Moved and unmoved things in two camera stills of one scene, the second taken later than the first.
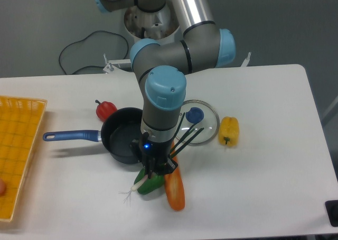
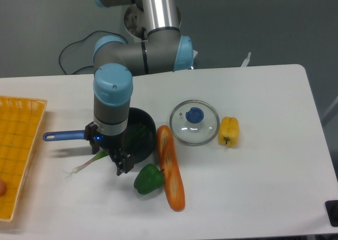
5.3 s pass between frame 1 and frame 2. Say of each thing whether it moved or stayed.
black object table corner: stayed
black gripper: moved
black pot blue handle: stayed
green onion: moved
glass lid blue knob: stayed
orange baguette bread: stayed
